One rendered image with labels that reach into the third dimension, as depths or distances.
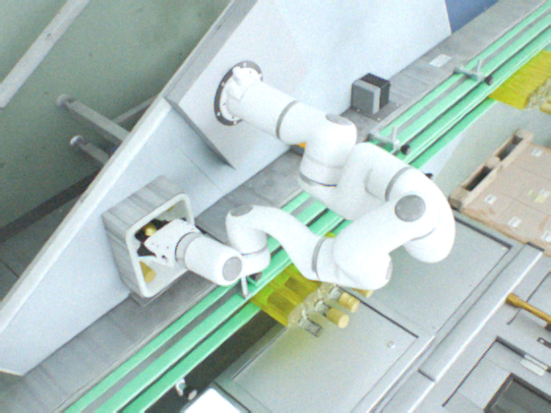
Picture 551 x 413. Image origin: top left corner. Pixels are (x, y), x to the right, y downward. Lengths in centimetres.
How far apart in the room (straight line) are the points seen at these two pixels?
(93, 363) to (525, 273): 118
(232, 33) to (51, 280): 64
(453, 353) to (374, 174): 65
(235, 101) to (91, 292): 54
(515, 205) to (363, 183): 438
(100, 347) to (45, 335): 12
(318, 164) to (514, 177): 459
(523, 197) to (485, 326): 391
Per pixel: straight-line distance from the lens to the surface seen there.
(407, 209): 109
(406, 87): 208
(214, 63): 139
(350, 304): 160
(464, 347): 174
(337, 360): 167
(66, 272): 145
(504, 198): 561
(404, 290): 187
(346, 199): 127
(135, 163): 142
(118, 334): 155
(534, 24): 258
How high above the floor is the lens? 173
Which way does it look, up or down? 31 degrees down
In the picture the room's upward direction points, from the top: 121 degrees clockwise
